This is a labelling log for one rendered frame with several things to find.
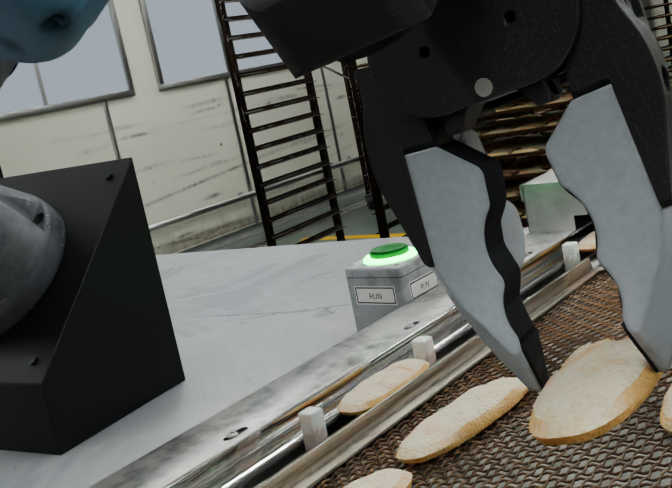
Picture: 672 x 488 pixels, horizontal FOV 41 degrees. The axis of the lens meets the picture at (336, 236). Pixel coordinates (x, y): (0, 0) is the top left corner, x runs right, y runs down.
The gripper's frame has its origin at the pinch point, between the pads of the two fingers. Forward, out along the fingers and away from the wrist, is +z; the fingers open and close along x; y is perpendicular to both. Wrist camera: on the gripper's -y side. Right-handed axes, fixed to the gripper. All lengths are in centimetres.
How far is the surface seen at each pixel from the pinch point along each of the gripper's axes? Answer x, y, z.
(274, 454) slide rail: 29.5, 17.0, 8.2
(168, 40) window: 393, 456, -134
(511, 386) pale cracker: 10.4, 15.2, 5.6
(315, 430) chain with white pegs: 27.3, 19.1, 7.7
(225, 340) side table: 58, 47, 5
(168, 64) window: 396, 452, -119
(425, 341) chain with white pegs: 25.2, 33.1, 6.6
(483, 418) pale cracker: 10.8, 11.8, 6.0
